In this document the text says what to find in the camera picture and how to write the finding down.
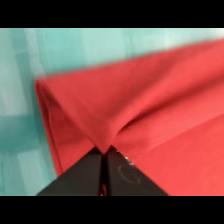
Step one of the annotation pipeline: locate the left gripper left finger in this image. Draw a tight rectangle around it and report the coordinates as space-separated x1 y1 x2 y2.
36 146 103 197

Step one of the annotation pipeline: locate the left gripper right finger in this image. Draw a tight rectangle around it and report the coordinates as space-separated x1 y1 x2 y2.
106 145 169 197

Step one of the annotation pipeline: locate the red T-shirt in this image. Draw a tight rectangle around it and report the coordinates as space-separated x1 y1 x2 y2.
34 37 224 197

